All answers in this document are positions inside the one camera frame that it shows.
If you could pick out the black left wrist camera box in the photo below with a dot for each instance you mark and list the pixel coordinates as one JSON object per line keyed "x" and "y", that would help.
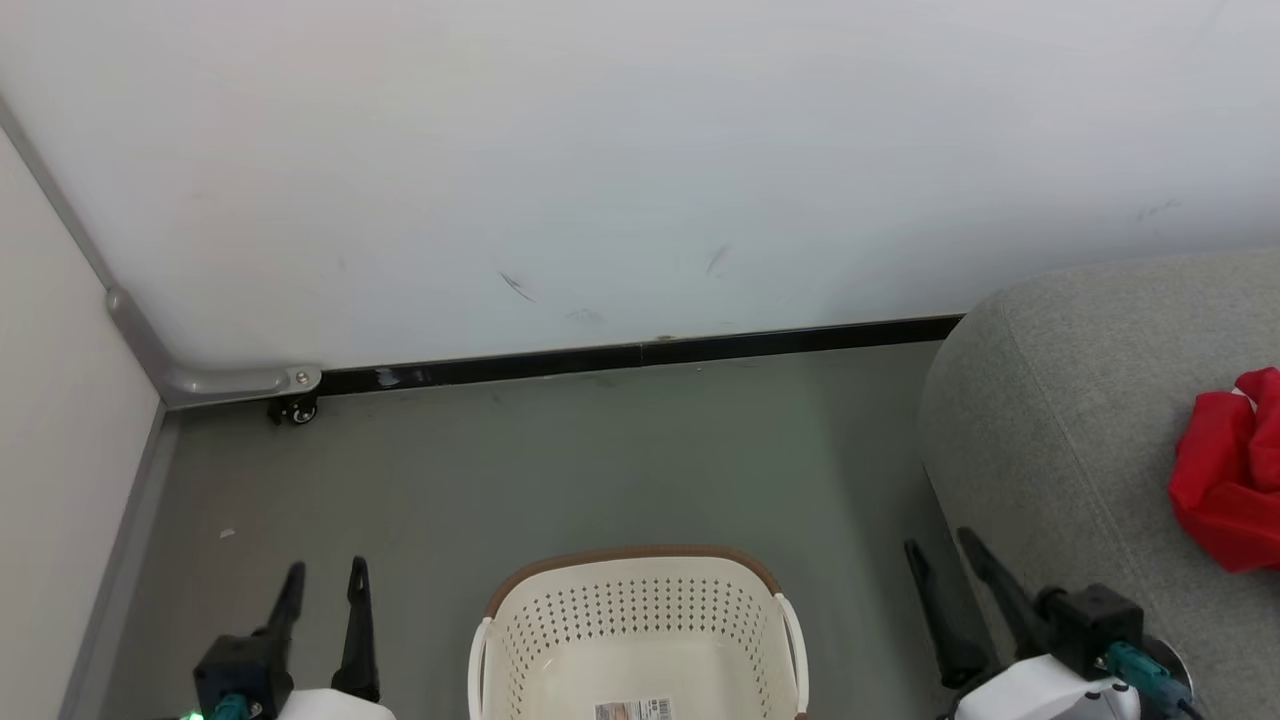
{"x": 240, "y": 665}

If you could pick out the grey metal partition frame tube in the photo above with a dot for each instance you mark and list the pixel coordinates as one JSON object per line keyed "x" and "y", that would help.
{"x": 220, "y": 382}

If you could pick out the black caster wheel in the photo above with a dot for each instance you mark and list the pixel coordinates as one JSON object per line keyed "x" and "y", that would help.
{"x": 295, "y": 410}

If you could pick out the cream perforated laundry basket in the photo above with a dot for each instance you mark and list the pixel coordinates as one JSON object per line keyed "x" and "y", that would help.
{"x": 640, "y": 620}

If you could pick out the white barcode label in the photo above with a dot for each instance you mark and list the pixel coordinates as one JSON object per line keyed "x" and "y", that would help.
{"x": 633, "y": 710}

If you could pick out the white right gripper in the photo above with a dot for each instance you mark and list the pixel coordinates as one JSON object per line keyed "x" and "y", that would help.
{"x": 1040, "y": 695}

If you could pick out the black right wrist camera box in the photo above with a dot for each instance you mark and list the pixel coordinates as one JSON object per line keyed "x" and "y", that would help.
{"x": 1090, "y": 625}

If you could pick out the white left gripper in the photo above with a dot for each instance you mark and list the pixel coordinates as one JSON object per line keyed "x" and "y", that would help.
{"x": 335, "y": 710}

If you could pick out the black baseboard strip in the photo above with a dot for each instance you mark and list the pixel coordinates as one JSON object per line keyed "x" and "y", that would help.
{"x": 650, "y": 352}

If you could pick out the red jersey with black print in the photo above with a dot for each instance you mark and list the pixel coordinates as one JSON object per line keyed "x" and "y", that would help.
{"x": 1220, "y": 490}

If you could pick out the grey fabric sofa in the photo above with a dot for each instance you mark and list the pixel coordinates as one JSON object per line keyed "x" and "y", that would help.
{"x": 1060, "y": 420}

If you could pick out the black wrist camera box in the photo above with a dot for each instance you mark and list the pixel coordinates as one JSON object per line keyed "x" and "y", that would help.
{"x": 1090, "y": 625}
{"x": 240, "y": 665}

